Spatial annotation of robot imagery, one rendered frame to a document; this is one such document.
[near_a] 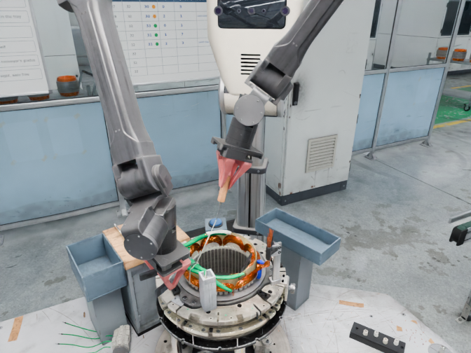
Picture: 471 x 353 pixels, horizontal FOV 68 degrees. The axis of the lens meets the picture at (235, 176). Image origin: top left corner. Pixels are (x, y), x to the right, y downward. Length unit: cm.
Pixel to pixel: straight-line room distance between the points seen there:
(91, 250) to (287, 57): 80
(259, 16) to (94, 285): 86
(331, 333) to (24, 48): 250
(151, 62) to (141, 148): 234
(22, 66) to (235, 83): 199
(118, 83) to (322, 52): 252
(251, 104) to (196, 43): 240
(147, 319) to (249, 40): 89
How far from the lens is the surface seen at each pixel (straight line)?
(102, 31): 68
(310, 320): 123
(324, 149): 333
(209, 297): 78
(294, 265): 114
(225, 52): 111
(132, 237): 59
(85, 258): 118
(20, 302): 271
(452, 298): 275
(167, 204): 64
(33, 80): 288
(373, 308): 132
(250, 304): 82
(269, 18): 108
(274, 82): 72
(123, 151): 62
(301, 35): 69
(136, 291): 110
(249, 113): 65
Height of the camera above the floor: 168
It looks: 26 degrees down
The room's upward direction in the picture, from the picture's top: straight up
